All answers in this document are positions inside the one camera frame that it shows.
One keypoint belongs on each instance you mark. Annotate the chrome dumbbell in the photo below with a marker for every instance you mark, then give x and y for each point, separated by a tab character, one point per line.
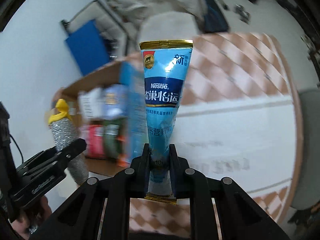
243	14

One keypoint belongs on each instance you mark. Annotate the silver yellow scrubbing sponge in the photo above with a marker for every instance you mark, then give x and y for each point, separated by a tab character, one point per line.
64	133

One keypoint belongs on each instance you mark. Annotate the white ONMAX tissue pack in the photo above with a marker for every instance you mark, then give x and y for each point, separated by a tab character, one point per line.
91	104

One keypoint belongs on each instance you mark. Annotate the light blue tissue pack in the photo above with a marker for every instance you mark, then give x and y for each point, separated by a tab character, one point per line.
115	102

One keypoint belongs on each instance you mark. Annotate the blue Nestle milk powder sachet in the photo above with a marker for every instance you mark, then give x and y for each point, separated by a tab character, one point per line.
166	64

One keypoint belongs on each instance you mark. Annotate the checkered printed tablecloth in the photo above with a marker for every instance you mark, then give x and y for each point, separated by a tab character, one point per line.
240	117

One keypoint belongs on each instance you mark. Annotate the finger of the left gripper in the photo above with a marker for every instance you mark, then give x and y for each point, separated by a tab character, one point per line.
66	154

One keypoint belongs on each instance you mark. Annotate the blue flat board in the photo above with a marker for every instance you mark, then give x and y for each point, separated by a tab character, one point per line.
88	48

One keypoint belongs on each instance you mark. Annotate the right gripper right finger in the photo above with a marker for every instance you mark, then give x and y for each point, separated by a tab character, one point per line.
219	209

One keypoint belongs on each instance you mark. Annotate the cardboard box with blue print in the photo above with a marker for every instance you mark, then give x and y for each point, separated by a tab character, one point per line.
127	71

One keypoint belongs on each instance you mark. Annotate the red snack packet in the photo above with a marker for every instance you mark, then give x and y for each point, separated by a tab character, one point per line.
93	135

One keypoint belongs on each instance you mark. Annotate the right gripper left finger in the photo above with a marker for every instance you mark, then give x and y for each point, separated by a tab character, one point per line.
99	209

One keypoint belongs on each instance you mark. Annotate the grey chair right side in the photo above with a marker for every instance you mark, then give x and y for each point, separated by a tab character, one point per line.
307	191

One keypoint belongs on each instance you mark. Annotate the orange snack packet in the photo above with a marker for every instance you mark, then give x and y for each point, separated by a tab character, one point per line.
123	158

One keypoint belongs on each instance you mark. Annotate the green snack packet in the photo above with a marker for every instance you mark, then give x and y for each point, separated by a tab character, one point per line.
112	137

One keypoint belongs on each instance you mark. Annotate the grey padded chair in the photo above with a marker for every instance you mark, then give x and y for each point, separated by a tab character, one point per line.
170	25

